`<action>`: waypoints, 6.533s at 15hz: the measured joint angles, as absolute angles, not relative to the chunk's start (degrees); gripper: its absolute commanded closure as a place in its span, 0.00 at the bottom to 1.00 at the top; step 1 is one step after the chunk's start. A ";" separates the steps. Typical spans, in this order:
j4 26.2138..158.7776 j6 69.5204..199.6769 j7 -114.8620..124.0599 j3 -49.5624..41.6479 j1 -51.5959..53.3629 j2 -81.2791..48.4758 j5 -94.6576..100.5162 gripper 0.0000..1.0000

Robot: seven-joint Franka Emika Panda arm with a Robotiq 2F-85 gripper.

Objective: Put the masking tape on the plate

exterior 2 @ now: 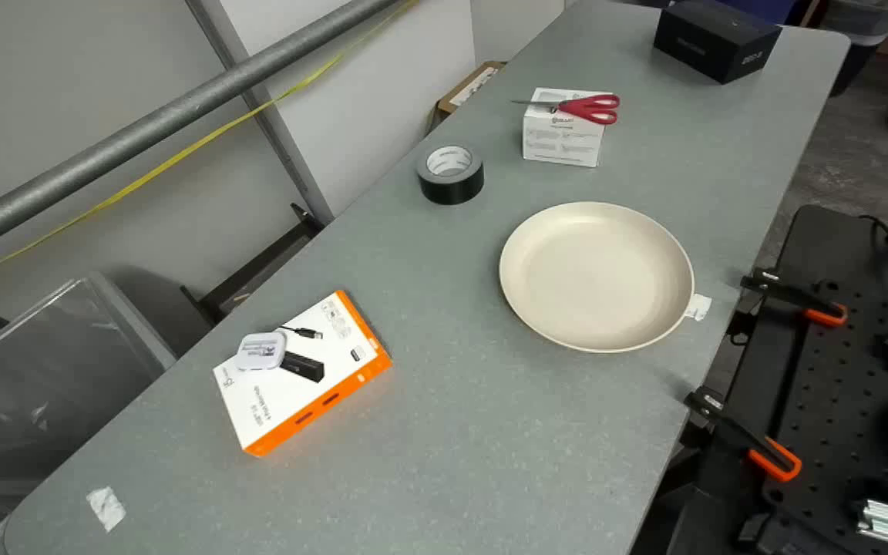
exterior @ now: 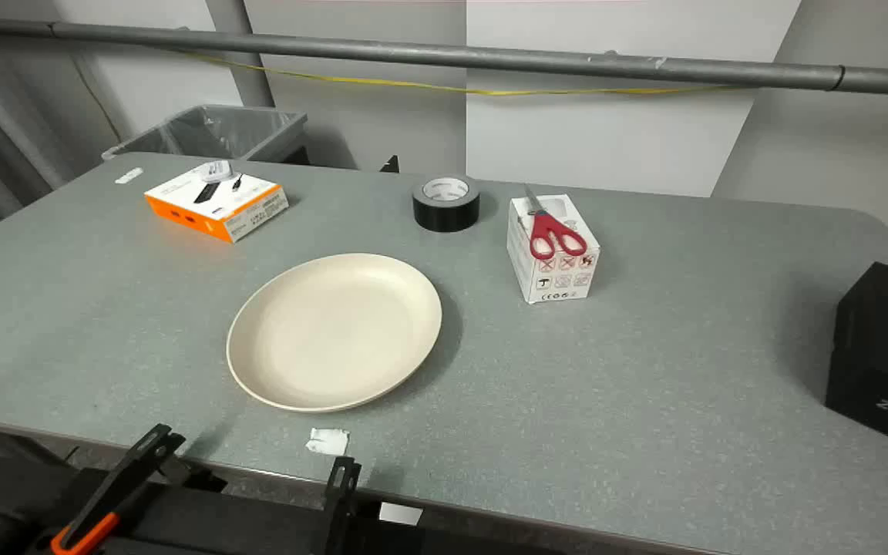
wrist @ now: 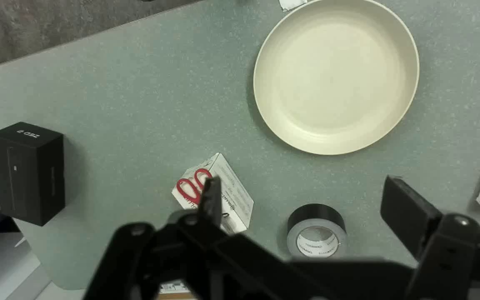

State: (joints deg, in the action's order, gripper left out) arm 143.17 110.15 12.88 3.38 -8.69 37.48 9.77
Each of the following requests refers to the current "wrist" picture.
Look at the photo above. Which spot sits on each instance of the white box with red scissors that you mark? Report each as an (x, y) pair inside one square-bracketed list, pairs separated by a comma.
[(236, 192)]

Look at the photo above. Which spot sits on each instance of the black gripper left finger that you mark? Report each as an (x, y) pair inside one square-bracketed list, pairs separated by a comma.
[(213, 202)]

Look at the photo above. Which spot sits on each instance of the cream round plate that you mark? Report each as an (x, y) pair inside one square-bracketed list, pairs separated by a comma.
[(334, 77)]

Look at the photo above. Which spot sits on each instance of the black tape roll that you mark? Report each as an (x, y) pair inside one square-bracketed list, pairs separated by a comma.
[(303, 219)]

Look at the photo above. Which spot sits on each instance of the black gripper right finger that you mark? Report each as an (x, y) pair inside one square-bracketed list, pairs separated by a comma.
[(409, 214)]

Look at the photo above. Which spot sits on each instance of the black cardboard box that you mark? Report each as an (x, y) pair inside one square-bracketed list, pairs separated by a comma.
[(26, 172)]

